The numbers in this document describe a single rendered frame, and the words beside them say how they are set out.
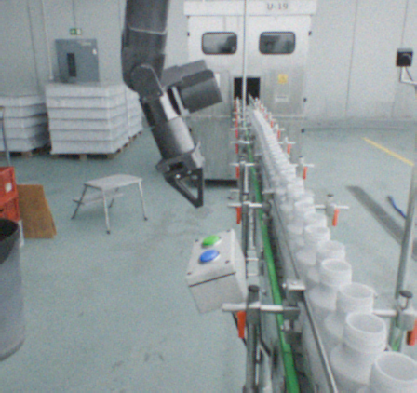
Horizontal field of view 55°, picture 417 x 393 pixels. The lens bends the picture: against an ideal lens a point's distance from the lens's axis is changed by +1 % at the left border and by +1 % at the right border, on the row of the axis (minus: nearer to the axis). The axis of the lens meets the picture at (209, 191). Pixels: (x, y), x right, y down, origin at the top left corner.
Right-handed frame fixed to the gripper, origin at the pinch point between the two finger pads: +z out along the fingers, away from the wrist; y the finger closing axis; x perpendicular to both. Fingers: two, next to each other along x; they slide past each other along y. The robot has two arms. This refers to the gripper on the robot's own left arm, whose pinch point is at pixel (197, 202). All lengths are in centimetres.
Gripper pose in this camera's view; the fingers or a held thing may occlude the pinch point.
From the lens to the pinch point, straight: 68.6
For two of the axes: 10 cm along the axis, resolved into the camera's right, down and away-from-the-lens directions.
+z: 3.5, 9.0, 2.6
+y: 0.6, -2.9, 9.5
